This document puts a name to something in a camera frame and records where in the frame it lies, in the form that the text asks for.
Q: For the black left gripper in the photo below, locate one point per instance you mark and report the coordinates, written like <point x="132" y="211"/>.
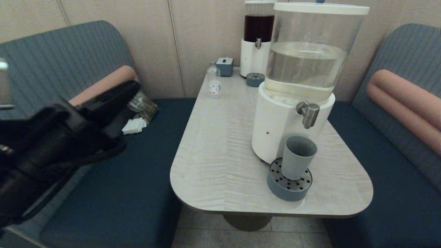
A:
<point x="110" y="106"/>

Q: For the grey plastic cup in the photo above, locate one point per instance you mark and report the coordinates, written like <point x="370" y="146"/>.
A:
<point x="296" y="162"/>

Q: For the large steel dispenser tap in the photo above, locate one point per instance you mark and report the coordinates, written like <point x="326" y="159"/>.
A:
<point x="310" y="115"/>

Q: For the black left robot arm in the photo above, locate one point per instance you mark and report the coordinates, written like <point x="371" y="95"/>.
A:
<point x="41" y="155"/>

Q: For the pink sofa bolster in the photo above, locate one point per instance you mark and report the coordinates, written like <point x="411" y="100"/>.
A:
<point x="110" y="79"/>
<point x="406" y="103"/>

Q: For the white folded napkin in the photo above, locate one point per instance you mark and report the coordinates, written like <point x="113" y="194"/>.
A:
<point x="134" y="126"/>

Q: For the crinkled snack bag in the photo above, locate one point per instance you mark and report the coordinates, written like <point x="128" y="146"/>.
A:
<point x="146" y="108"/>

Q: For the blue-grey ribbed sofa backrest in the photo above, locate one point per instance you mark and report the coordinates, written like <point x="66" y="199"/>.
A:
<point x="51" y="62"/>
<point x="410" y="51"/>

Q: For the dark blue seat cushion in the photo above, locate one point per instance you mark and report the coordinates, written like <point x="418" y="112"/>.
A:
<point x="137" y="189"/>
<point x="396" y="206"/>

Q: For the clear bottle white label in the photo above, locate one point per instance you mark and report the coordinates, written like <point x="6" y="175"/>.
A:
<point x="214" y="87"/>

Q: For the blue-grey tissue box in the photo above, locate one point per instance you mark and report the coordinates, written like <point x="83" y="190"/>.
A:
<point x="225" y="66"/>

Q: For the small perforated drip tray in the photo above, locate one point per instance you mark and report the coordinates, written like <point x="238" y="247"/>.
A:
<point x="255" y="80"/>

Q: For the dark tea dispenser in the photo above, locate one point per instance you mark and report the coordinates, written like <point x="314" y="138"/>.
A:
<point x="250" y="58"/>

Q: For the small steel dispenser tap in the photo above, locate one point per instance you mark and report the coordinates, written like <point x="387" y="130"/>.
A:
<point x="258" y="43"/>

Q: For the large clear water dispenser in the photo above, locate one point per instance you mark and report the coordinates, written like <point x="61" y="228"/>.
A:
<point x="275" y="124"/>

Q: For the large perforated drip tray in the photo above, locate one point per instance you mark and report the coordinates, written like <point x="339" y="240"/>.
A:
<point x="275" y="187"/>

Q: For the white water dispenser lid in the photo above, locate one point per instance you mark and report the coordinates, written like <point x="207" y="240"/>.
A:
<point x="320" y="7"/>

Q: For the dark round table pedestal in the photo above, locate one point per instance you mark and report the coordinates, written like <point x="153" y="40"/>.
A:
<point x="246" y="222"/>

